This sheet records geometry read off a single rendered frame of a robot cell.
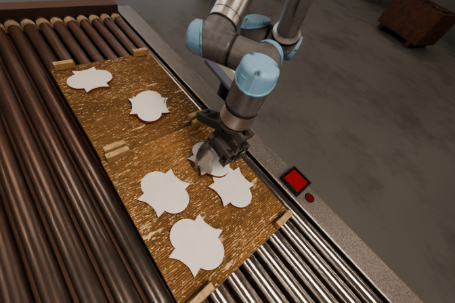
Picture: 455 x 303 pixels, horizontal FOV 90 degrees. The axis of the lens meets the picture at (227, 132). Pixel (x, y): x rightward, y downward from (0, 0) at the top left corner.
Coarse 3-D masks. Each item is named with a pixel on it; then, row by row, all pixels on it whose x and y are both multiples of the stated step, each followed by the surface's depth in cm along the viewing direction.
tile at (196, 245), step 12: (180, 228) 53; (192, 228) 53; (204, 228) 54; (180, 240) 51; (192, 240) 52; (204, 240) 52; (216, 240) 53; (180, 252) 49; (192, 252) 50; (204, 252) 51; (216, 252) 51; (192, 264) 49; (204, 264) 49; (216, 264) 50
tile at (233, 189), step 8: (232, 176) 65; (240, 176) 66; (216, 184) 62; (224, 184) 63; (232, 184) 64; (240, 184) 64; (248, 184) 65; (216, 192) 61; (224, 192) 61; (232, 192) 62; (240, 192) 63; (248, 192) 63; (224, 200) 60; (232, 200) 60; (240, 200) 61; (248, 200) 62
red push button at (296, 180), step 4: (292, 172) 74; (296, 172) 74; (288, 176) 73; (292, 176) 73; (296, 176) 73; (300, 176) 74; (288, 180) 72; (292, 180) 72; (296, 180) 72; (300, 180) 73; (304, 180) 73; (292, 184) 71; (296, 184) 71; (300, 184) 72; (304, 184) 72; (296, 188) 70; (300, 188) 71
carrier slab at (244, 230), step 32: (192, 128) 74; (128, 160) 61; (160, 160) 64; (128, 192) 56; (192, 192) 60; (256, 192) 65; (160, 224) 53; (224, 224) 57; (256, 224) 59; (160, 256) 49; (224, 256) 52; (192, 288) 47
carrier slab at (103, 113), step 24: (120, 72) 82; (144, 72) 86; (72, 96) 70; (96, 96) 73; (120, 96) 75; (168, 96) 81; (96, 120) 67; (120, 120) 69; (168, 120) 74; (96, 144) 62
